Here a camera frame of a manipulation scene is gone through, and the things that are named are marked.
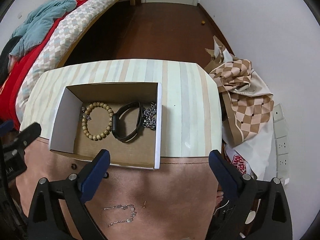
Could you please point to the white plastic bag red print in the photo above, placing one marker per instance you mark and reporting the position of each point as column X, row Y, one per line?
column 255, row 151

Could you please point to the black fuzzy garment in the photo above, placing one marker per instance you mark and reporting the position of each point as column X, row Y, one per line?
column 4, row 60

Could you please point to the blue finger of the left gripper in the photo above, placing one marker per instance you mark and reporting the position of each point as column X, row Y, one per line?
column 28, row 135
column 6, row 127

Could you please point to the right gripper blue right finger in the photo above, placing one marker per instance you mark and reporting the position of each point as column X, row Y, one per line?
column 223, row 172

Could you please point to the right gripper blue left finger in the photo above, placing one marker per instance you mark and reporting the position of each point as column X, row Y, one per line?
column 92, row 174

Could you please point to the brown cardboard scraps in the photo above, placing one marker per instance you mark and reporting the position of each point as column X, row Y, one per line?
column 218, row 55

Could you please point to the beige checkered cloth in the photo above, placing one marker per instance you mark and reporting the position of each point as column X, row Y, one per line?
column 247, row 99

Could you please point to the checkered bed sheet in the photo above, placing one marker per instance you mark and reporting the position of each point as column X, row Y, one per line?
column 54, row 53

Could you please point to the white power strip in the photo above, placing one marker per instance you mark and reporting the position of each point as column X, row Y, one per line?
column 281, row 144

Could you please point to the white round cup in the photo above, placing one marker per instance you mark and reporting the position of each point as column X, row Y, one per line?
column 250, row 217

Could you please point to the red blanket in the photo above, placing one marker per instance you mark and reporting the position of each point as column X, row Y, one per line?
column 18, row 71

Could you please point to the blue quilted jacket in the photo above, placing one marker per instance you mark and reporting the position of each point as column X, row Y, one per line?
column 36, row 26

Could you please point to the white cardboard box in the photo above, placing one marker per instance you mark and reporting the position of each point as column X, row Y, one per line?
column 83, row 123

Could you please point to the black fitness band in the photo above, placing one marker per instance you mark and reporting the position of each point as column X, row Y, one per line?
column 123, row 128

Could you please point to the pink striped table cloth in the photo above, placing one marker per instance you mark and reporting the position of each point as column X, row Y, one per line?
column 160, row 184

